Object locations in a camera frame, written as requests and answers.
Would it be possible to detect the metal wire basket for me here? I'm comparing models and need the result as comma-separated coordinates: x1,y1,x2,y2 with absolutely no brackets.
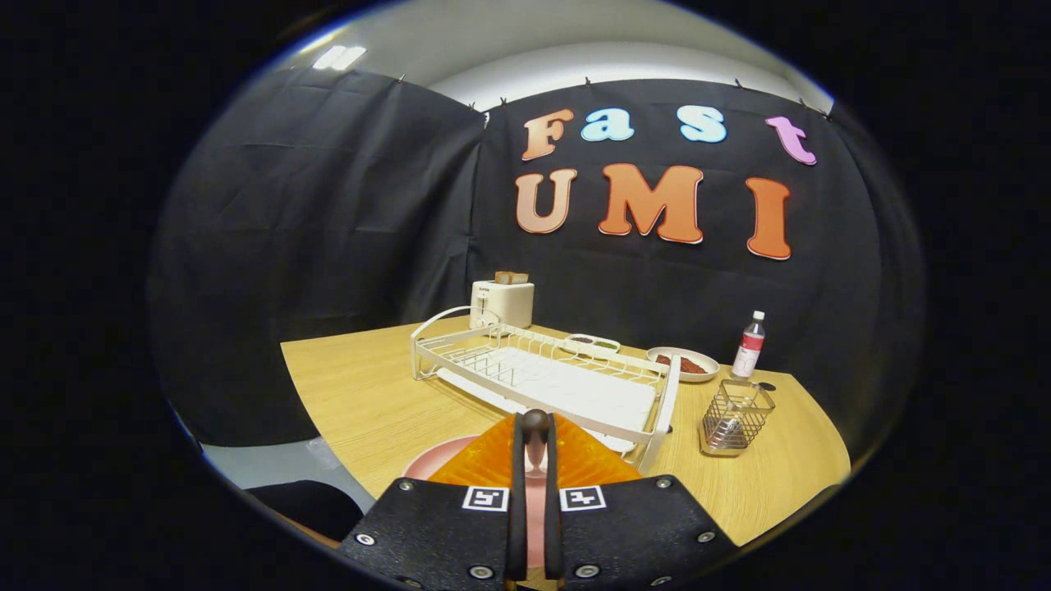
699,378,776,457

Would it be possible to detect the black backdrop cloth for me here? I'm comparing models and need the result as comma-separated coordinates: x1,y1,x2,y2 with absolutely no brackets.
148,66,927,448

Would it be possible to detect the dark-handled metal spoon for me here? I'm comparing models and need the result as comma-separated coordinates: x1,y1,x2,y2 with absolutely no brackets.
522,408,553,479

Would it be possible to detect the ceiling light panel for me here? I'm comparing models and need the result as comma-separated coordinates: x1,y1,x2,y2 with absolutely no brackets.
312,45,367,71

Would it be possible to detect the white toaster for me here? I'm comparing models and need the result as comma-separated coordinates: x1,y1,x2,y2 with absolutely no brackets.
470,280,535,330

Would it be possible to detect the white dish rack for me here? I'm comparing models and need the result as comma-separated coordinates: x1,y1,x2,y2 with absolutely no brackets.
410,322,682,477

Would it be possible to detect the white plate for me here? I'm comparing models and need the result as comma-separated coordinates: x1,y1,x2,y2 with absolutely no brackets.
646,346,721,383

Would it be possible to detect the clear bottle red label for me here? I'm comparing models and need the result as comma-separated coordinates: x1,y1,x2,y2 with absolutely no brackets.
732,310,767,380

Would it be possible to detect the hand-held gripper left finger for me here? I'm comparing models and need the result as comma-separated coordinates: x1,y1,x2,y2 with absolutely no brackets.
338,413,528,591

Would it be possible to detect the pink plate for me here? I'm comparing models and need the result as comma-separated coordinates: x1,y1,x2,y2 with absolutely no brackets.
402,435,547,569

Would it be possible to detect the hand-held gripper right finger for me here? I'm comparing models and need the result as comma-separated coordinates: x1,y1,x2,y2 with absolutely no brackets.
544,413,738,591

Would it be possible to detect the small white dish green food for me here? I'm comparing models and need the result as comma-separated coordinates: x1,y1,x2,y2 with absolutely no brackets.
562,333,622,355

